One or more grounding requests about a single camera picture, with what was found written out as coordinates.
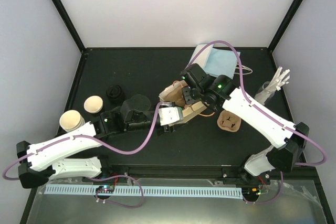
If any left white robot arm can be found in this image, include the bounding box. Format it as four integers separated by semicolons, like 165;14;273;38
16;94;183;189

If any right small circuit board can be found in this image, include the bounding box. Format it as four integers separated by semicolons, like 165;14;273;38
241;186;269;196

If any brown pulp cup carrier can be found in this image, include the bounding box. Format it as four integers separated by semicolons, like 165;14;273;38
165;87;189;108

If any single paper cup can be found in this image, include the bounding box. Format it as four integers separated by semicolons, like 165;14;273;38
83;95;103;114

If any left black frame post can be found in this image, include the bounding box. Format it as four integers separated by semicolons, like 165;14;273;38
51;0;86;52

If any light blue cable duct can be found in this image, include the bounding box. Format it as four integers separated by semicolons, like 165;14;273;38
44;184;243;199

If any black cup lids stack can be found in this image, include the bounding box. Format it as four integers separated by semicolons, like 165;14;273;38
106;84;124;103

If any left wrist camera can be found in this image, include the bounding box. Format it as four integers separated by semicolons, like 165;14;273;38
159;106;183;126

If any small circuit board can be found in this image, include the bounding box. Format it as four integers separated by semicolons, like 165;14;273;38
96;185;115;194
241;186;269;196

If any black mounting rail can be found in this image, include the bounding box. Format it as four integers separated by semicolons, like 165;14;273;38
94;164;241;180

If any brown paper bag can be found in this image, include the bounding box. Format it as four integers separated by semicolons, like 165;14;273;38
159;81;215;128

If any black frame post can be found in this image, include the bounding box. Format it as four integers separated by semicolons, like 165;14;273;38
268;0;303;53
51;0;86;52

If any paper cup stack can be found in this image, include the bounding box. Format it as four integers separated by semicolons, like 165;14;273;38
59;110;85;132

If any left small circuit board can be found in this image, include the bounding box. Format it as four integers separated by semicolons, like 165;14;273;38
96;185;115;194

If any blue paper bag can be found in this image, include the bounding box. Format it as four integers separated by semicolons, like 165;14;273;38
203;48;239;79

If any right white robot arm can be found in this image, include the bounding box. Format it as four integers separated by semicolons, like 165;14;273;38
181;63;309;184

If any right black frame post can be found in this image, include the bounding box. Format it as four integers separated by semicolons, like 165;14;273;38
268;0;303;53

